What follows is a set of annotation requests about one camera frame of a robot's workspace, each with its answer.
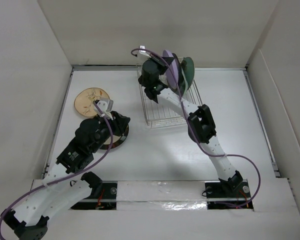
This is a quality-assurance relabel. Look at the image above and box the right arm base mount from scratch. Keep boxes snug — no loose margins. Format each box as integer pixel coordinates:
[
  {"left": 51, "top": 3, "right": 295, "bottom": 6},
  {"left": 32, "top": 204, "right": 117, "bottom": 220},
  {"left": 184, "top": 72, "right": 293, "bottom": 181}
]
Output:
[{"left": 201, "top": 180, "right": 254, "bottom": 210}]

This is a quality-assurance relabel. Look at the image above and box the black mosaic rimmed plate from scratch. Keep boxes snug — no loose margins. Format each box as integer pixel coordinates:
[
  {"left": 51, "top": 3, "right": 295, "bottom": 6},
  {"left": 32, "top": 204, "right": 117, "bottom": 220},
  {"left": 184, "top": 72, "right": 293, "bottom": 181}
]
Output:
[{"left": 100, "top": 125, "right": 130, "bottom": 150}]

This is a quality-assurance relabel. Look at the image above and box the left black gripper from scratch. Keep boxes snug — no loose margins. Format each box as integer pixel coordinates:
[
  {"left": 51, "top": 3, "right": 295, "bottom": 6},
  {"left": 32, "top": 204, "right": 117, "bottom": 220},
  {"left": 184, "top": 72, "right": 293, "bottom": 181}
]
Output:
[{"left": 90, "top": 110, "right": 130, "bottom": 154}]

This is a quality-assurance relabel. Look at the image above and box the brown rimmed cream plate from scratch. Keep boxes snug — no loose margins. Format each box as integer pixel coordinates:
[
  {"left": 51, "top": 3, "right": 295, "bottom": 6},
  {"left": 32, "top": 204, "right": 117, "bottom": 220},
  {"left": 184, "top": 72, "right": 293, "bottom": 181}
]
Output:
[{"left": 170, "top": 53, "right": 181, "bottom": 93}]

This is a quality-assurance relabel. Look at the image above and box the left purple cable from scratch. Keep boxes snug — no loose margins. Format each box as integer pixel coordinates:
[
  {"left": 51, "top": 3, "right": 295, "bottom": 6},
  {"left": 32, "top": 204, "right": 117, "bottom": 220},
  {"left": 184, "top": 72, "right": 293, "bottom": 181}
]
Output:
[{"left": 0, "top": 101, "right": 115, "bottom": 240}]

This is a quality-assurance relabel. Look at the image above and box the metal wire dish rack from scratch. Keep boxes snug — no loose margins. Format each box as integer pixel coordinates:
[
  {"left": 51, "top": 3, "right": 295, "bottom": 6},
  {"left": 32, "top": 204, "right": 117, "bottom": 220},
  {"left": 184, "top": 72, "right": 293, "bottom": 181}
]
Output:
[{"left": 136, "top": 59, "right": 203, "bottom": 128}]

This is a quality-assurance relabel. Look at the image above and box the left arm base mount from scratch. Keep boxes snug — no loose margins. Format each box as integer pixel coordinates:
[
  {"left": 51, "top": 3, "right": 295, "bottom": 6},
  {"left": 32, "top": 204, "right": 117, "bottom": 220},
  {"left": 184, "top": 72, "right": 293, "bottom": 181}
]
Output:
[{"left": 70, "top": 181, "right": 118, "bottom": 211}]

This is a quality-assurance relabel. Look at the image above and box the purple plastic plate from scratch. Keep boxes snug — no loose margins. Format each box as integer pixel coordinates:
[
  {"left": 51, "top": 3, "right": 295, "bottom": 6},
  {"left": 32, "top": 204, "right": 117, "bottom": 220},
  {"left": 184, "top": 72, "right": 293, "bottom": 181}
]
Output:
[{"left": 162, "top": 49, "right": 184, "bottom": 92}]

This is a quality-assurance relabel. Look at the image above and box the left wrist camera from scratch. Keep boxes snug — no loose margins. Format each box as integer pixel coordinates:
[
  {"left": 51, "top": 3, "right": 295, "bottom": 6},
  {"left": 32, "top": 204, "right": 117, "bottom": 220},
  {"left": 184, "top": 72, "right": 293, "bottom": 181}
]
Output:
[{"left": 92, "top": 97, "right": 114, "bottom": 119}]

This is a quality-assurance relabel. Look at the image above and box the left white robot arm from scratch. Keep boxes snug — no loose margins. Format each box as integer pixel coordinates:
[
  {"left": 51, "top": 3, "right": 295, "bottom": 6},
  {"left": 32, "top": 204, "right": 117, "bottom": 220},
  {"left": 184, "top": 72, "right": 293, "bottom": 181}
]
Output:
[{"left": 0, "top": 111, "right": 131, "bottom": 240}]

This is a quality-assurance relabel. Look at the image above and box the teal round plate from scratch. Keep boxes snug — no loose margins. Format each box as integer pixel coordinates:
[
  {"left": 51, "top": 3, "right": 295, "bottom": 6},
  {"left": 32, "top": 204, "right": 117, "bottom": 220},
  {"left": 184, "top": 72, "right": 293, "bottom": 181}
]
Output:
[{"left": 181, "top": 57, "right": 195, "bottom": 90}]

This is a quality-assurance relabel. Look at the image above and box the purple cable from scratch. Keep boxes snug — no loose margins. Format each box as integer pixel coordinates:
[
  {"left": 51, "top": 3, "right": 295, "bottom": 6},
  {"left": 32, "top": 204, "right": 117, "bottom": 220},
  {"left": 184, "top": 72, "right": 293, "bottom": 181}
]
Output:
[
  {"left": 0, "top": 101, "right": 115, "bottom": 240},
  {"left": 130, "top": 47, "right": 262, "bottom": 210}
]

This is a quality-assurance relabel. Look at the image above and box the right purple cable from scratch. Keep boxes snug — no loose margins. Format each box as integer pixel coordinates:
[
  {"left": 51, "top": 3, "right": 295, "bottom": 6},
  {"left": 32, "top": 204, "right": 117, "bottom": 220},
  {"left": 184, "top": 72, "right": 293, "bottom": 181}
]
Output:
[{"left": 130, "top": 47, "right": 262, "bottom": 210}]

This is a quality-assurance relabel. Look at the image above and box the teal rectangular ceramic plate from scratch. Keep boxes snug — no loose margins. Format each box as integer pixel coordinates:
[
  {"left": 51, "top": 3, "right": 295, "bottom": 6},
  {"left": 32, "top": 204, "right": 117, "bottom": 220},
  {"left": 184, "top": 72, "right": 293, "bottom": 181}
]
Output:
[{"left": 179, "top": 63, "right": 187, "bottom": 94}]

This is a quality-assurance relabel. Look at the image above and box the tan floral round plate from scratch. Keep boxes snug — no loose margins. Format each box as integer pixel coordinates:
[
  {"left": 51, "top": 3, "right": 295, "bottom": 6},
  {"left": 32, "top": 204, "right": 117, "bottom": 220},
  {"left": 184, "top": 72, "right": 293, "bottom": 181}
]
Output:
[{"left": 74, "top": 87, "right": 110, "bottom": 118}]

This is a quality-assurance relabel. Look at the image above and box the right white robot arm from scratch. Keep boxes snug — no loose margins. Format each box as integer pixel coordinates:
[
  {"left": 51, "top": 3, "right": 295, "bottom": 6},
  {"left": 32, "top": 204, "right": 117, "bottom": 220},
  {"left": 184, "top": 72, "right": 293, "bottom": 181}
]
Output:
[{"left": 138, "top": 56, "right": 243, "bottom": 197}]

